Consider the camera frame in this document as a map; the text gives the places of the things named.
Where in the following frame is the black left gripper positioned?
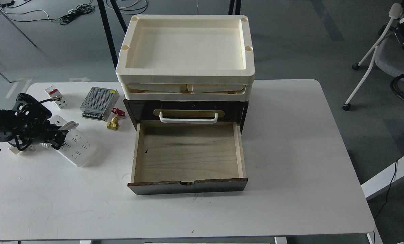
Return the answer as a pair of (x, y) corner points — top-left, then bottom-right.
(0, 93), (68, 151)

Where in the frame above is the white power strip with cable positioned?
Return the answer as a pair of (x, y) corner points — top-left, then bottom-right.
(49, 115), (98, 167)

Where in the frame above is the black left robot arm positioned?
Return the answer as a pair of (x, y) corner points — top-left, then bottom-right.
(0, 93), (68, 151)

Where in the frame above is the white red circuit breaker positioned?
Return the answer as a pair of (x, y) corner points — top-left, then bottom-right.
(44, 85), (69, 109)

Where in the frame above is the white travel plug adapter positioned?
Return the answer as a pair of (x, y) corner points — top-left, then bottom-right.
(8, 145), (36, 155)

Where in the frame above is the metal mesh power supply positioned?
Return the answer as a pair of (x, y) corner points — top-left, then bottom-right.
(80, 87), (119, 121)

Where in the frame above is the open wooden drawer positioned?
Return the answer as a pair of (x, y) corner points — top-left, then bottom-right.
(128, 120), (248, 196)

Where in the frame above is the cream plastic tray organizer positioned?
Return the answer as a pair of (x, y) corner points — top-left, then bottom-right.
(116, 15), (255, 101)

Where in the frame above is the white rolling chair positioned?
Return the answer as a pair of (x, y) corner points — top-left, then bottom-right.
(342, 3), (404, 111)

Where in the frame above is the brass valve red handle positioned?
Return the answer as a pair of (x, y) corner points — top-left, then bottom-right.
(106, 107), (126, 131)

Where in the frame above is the black cable bundle on floor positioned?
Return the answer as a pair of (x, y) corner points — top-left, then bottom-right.
(59, 3), (96, 25)

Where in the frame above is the white drawer handle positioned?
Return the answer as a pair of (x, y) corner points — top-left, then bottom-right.
(159, 111), (219, 124)

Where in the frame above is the black floor cable right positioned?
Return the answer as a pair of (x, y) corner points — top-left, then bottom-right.
(372, 160), (399, 221)

